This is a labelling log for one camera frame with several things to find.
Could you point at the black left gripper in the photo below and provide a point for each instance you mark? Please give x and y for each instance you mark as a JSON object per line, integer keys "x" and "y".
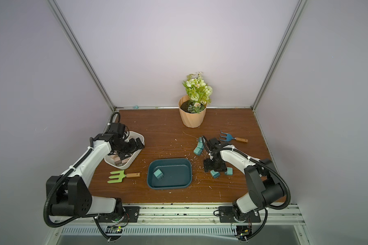
{"x": 133, "y": 149}

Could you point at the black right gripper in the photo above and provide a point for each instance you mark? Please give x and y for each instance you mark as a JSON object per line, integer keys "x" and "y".
{"x": 214, "y": 164}

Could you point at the pink plug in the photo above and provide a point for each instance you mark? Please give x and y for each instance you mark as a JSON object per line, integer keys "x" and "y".
{"x": 117, "y": 161}

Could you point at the dark teal storage box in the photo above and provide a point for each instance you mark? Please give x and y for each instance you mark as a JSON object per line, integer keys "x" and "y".
{"x": 177, "y": 174}

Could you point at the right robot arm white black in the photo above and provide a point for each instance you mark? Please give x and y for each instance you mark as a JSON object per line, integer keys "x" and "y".
{"x": 265, "y": 187}

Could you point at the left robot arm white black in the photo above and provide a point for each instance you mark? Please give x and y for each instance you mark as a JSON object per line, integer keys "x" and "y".
{"x": 68, "y": 195}

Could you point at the white storage box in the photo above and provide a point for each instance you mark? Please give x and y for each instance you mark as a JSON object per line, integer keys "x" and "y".
{"x": 128, "y": 161}

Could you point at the peach ribbed flower pot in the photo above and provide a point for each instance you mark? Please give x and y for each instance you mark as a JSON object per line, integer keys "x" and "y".
{"x": 190, "y": 120}

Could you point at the artificial green flower plant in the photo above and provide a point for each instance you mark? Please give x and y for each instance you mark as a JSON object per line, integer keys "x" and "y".
{"x": 198, "y": 92}

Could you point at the blue garden rake wooden handle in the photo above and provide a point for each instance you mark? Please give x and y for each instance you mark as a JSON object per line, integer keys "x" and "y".
{"x": 226, "y": 137}

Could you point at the green garden fork wooden handle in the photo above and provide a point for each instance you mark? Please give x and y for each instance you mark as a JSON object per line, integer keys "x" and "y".
{"x": 118, "y": 176}

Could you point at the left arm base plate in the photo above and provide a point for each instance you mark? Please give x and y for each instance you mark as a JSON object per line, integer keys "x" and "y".
{"x": 127, "y": 214}

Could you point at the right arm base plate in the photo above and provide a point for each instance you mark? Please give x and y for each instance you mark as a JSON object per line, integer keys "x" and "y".
{"x": 230, "y": 214}

